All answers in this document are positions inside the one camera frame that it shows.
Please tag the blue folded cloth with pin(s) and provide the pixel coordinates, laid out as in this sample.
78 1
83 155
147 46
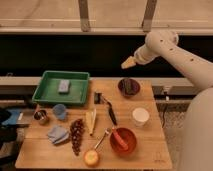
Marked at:
57 134

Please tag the dark grape bunch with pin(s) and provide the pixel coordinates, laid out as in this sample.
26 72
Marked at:
76 133

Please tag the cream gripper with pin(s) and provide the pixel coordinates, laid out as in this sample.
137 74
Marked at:
128 63

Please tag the yellow banana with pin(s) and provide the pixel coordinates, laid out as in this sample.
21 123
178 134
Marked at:
90 120

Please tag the blue sponge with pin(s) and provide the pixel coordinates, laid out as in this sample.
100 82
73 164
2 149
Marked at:
64 86

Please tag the red bowl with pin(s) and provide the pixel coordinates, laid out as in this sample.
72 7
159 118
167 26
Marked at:
129 137

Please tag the small black block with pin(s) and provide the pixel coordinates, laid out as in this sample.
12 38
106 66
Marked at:
97 98

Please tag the black handled knife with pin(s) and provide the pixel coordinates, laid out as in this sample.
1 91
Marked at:
110 110

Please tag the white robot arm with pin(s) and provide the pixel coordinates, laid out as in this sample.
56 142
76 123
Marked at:
197 142

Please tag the small metal cup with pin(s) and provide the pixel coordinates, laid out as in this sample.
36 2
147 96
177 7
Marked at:
41 117

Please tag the dark brown bowl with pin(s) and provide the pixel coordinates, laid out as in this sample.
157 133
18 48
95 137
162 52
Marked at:
128 87

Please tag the white paper cup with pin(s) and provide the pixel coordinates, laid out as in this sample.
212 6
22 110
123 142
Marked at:
140 116

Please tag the orange fruit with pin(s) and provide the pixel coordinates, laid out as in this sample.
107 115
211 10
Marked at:
91 158

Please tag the green plastic tray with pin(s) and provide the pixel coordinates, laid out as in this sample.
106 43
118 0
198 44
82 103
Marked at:
47 89

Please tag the blue plastic cup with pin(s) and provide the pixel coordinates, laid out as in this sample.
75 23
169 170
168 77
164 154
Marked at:
59 111

